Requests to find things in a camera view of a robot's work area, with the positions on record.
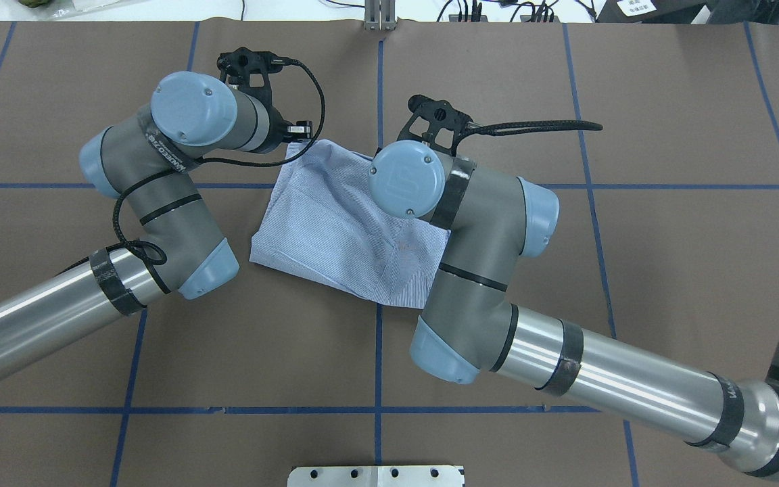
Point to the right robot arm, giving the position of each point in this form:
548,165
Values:
658,304

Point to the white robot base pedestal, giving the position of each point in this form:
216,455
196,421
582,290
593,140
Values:
378,475

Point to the green folded cloth pouch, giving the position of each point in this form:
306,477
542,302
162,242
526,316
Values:
33,4

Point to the light blue striped shirt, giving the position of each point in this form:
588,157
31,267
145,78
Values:
322,225

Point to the aluminium frame post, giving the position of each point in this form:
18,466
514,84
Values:
380,15

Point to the black desktop device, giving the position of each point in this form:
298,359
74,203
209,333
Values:
684,12

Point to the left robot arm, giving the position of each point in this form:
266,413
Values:
166,238

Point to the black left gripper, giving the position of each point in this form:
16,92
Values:
280,138

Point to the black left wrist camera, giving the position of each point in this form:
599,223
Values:
248,70

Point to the clear MINI plastic bag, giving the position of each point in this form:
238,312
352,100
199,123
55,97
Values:
68,9

